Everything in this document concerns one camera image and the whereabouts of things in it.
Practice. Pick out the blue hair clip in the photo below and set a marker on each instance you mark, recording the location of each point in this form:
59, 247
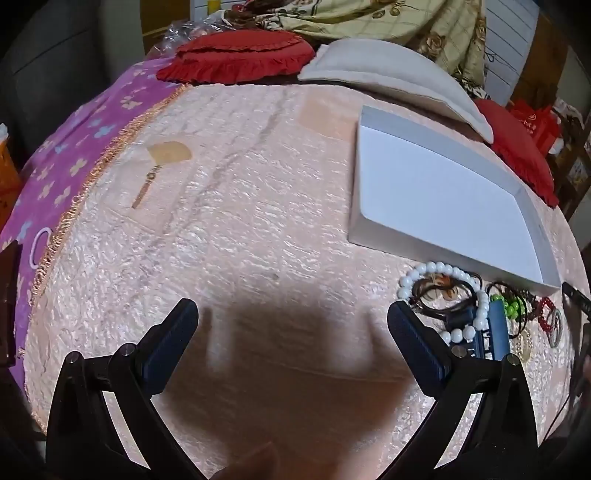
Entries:
498, 327

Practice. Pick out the red frilled pillow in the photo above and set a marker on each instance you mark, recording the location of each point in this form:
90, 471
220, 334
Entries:
235, 53

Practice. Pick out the floral yellow cloth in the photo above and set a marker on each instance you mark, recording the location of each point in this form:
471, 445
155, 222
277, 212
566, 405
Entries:
351, 21

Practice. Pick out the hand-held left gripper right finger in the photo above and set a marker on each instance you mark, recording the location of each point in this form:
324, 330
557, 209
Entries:
418, 344

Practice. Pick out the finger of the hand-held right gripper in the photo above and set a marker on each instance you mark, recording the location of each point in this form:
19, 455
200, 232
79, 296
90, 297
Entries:
577, 297

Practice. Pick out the orange container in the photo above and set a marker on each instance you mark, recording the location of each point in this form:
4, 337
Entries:
7, 170

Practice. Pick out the purple flowered blanket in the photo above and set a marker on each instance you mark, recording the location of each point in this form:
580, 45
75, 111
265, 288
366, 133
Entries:
69, 152

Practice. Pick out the wooden chair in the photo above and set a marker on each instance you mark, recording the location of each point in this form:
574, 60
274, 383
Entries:
575, 157

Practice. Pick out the clear plastic bag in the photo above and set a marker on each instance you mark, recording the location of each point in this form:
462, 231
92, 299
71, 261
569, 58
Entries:
184, 32

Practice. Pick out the dark brown object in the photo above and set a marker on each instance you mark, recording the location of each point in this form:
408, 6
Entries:
9, 304

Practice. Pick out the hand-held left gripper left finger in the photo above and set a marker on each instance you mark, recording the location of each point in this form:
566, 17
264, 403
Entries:
166, 344

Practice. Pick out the beige pillow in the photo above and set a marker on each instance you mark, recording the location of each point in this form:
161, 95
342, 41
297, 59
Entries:
397, 69

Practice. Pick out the plain red pillow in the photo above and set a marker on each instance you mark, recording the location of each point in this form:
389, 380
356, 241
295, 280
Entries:
517, 143

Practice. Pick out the red shopping bag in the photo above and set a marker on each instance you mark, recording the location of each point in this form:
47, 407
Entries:
535, 122

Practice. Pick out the white cardboard box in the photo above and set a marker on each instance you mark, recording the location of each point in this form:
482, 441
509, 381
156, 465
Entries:
434, 194

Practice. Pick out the grey woven bangle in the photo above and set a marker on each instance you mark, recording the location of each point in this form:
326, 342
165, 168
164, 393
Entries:
557, 327

